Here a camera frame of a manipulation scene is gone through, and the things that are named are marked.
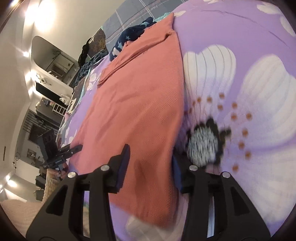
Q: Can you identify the arched wall mirror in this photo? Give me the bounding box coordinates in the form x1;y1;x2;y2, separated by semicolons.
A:
31;36;79;86

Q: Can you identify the salmon pink knit garment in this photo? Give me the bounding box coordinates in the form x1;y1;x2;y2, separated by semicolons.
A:
70;14;184;227

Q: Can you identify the purple floral bed sheet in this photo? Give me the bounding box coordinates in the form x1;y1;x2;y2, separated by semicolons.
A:
59;1;295;240

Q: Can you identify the person's left hand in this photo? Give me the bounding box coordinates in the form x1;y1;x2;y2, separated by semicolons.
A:
54;163;69;180

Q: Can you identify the teal knitted blanket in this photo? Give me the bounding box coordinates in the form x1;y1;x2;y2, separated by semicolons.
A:
75;49;108;84

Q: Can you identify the blue plaid quilt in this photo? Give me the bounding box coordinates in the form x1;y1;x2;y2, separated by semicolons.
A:
102;0;184;50

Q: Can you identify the navy star-patterned garment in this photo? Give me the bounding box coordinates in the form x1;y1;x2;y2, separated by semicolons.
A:
109;17;156;61

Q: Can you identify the dark patterned pillow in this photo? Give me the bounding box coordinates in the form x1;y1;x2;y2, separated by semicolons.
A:
88;28;107;58

